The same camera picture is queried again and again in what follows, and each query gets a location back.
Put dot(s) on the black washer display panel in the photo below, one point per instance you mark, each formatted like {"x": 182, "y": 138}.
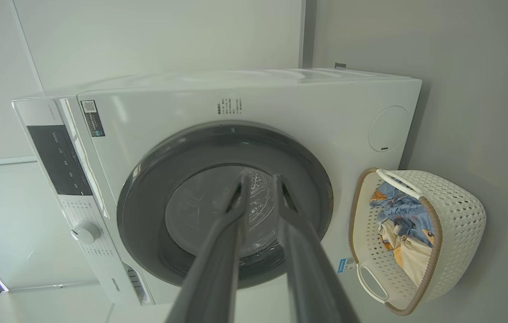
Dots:
{"x": 58, "y": 161}

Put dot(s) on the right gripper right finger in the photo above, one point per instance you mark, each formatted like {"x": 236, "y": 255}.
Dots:
{"x": 307, "y": 269}

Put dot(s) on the white partition panel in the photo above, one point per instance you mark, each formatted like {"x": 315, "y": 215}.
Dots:
{"x": 168, "y": 36}

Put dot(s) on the dark round glass washer door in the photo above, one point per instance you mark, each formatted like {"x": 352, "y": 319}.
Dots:
{"x": 146, "y": 202}

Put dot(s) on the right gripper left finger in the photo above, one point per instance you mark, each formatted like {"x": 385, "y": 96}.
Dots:
{"x": 218, "y": 269}

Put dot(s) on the white washer control knob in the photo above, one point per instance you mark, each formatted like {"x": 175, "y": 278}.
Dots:
{"x": 85, "y": 232}

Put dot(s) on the blue cartoon print pajama trousers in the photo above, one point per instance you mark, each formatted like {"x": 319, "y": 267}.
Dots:
{"x": 404, "y": 211}

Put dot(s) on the blue and cream pajama top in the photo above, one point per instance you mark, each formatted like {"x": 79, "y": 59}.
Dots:
{"x": 415, "y": 260}

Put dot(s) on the cream perforated laundry basket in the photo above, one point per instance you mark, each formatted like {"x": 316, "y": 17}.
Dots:
{"x": 455, "y": 215}

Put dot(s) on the black QR code sticker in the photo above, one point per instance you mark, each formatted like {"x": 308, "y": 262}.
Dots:
{"x": 93, "y": 121}

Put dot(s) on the white front-load washing machine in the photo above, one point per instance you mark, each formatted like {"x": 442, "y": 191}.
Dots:
{"x": 325, "y": 112}

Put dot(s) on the blue energy label sticker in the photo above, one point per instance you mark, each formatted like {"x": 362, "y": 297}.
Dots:
{"x": 345, "y": 264}

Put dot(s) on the round washer filter cover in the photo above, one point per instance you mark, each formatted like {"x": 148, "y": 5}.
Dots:
{"x": 388, "y": 130}

